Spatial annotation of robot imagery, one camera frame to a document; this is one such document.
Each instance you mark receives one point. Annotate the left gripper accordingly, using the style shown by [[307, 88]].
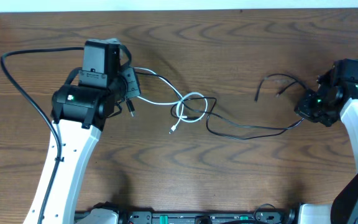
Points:
[[132, 84]]

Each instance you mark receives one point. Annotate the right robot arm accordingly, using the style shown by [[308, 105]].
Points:
[[336, 99]]

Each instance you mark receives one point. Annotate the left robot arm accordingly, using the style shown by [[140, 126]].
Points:
[[80, 109]]

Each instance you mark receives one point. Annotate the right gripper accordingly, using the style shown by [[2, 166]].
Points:
[[305, 106]]

